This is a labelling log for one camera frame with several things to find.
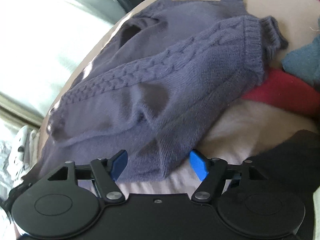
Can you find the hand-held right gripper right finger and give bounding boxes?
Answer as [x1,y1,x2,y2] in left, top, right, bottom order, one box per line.
[189,149,268,204]

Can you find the teal cloth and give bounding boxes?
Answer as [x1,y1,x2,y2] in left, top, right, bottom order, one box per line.
[282,34,320,85]

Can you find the black cloth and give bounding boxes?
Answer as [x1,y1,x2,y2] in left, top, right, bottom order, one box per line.
[247,129,320,240]

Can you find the red cloth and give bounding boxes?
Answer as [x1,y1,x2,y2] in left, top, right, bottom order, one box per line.
[241,70,320,119]

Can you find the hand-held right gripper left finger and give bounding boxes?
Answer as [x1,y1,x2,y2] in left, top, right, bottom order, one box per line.
[47,149,128,204]

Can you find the white printed sweatshirt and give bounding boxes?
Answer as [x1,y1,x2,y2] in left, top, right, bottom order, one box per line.
[9,125,39,179]

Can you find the dark cable-knit sweater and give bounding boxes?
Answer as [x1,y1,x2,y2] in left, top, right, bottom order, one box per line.
[40,0,289,183]

